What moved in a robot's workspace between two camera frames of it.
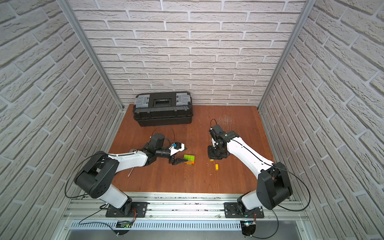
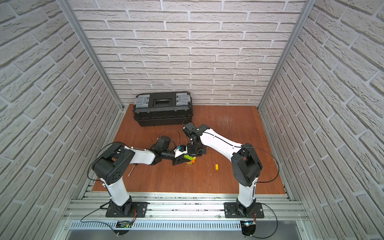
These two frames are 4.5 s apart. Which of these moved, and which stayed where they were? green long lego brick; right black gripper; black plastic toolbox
Moved: right black gripper
Stayed: black plastic toolbox; green long lego brick
